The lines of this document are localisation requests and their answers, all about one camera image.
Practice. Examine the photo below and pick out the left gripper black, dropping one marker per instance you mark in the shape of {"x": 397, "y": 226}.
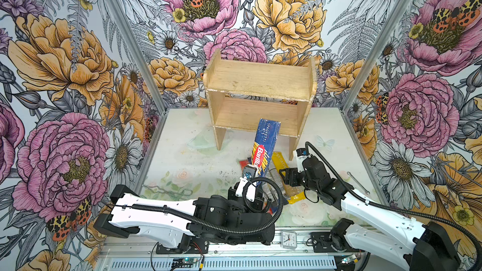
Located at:
{"x": 258, "y": 200}

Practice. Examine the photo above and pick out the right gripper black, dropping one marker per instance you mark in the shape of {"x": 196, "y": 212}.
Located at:
{"x": 292, "y": 173}

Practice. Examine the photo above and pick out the blue Barilla spaghetti box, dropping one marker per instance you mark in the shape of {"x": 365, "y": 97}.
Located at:
{"x": 264, "y": 144}

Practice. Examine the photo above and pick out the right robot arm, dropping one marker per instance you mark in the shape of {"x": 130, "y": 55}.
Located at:
{"x": 404, "y": 241}

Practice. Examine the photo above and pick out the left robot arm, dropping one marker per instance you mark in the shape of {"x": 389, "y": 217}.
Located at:
{"x": 247, "y": 215}

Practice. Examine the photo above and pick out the wooden two-tier shelf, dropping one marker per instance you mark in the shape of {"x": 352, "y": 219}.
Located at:
{"x": 241, "y": 93}

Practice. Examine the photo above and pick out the yellow spaghetti bag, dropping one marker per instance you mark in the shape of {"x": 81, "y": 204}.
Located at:
{"x": 292, "y": 194}

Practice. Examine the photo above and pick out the red spaghetti bag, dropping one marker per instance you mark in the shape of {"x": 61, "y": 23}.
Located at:
{"x": 244, "y": 163}

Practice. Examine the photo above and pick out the blue-end spaghetti bag lower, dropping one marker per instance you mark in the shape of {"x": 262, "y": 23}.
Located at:
{"x": 273, "y": 175}

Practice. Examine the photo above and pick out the small white clock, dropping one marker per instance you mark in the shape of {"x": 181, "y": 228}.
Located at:
{"x": 289, "y": 239}

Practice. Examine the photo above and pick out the green circuit board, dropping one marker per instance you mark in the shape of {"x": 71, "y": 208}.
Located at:
{"x": 184, "y": 263}

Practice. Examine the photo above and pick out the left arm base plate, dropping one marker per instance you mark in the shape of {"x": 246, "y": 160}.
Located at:
{"x": 188, "y": 245}

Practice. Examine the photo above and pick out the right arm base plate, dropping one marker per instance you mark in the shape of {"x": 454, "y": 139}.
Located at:
{"x": 322, "y": 242}

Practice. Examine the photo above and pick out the aluminium front rail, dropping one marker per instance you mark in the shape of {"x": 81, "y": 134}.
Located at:
{"x": 139, "y": 253}

